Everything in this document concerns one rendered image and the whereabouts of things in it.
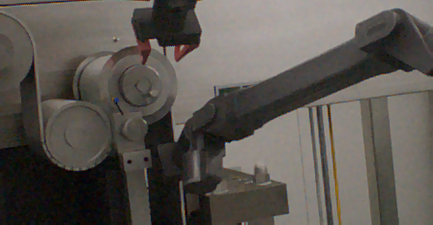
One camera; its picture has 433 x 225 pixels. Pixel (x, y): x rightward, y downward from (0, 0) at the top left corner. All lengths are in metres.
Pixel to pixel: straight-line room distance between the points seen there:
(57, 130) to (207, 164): 0.30
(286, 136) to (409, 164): 0.82
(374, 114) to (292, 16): 0.44
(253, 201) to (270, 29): 0.55
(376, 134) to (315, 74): 1.10
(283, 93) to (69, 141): 0.44
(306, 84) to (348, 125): 3.53
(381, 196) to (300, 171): 2.32
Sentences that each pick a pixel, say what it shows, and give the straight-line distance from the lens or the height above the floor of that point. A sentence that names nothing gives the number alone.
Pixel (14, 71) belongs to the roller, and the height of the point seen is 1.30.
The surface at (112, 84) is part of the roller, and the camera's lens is 1.51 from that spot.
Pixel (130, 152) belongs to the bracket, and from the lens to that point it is 1.46.
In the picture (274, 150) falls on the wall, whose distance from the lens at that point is 4.55.
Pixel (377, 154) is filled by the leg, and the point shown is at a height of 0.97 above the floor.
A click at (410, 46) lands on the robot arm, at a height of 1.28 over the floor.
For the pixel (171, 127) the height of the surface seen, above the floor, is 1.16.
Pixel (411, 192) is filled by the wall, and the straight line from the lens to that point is 5.01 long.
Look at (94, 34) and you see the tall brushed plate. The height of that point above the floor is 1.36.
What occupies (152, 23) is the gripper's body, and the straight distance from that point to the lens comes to 1.34.
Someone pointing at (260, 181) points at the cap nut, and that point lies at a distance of 1.61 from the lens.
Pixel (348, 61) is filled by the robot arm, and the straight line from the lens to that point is 1.18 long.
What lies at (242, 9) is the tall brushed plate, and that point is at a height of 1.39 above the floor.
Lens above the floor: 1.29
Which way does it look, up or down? 4 degrees down
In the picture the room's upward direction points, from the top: 6 degrees counter-clockwise
